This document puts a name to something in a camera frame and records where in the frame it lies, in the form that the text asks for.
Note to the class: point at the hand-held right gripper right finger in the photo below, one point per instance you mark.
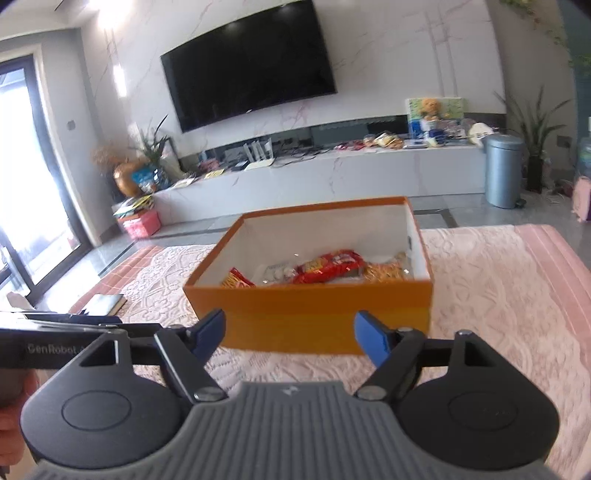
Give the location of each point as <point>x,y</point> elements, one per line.
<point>371,339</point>

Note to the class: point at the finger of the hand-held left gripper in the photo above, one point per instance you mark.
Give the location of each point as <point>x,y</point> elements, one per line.
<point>138,330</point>

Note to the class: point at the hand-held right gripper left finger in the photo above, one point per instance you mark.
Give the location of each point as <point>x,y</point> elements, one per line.
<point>210,330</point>

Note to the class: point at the orange red snack packet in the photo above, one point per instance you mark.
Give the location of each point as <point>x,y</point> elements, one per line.
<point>236,279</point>

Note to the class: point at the yellow orange patterned snack packet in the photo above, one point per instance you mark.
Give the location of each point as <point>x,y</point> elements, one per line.
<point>385,271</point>

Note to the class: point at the orange cardboard box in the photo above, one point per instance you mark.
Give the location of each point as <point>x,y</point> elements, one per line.
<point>300,318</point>

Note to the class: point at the clear tray of white balls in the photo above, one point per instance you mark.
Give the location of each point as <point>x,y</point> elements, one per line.
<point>277,273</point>

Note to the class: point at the person's left hand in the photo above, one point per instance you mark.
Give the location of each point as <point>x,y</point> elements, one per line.
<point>11,434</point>

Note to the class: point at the pink box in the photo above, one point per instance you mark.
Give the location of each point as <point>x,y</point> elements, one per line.
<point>141,224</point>

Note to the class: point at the stack of colourful magazines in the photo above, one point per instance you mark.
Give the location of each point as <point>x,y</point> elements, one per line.
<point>134,205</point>

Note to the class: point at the gold vase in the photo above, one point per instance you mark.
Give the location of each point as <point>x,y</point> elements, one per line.
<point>124,180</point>

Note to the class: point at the white television console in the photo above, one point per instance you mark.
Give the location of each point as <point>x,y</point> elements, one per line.
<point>369,175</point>

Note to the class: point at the glass balcony door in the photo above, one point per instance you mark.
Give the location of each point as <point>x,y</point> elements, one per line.
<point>27,184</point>

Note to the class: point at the white router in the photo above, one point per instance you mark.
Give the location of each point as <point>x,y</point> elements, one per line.
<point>258,164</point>

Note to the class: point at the potted green plant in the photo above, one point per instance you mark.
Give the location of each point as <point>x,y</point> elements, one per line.
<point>152,152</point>

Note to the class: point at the pink checkered cloth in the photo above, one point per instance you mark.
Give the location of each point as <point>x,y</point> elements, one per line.
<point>558,277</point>

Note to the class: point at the yellow snack bags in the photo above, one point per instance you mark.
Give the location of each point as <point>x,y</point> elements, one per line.
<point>383,141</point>

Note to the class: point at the grey trash can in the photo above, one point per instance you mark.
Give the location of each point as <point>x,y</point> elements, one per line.
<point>503,170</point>

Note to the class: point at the teddy bear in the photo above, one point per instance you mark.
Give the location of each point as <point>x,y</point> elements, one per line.
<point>429,108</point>

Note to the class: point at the colourful picture board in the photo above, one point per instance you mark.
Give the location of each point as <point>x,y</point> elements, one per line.
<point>450,113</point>

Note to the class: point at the pink fabric item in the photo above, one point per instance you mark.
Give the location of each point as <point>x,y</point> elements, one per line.
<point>582,198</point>

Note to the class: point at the tall leafy potted plant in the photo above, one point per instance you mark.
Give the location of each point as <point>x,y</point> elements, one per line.
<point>535,138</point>

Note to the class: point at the black television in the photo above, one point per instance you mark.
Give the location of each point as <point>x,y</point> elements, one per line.
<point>249,64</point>

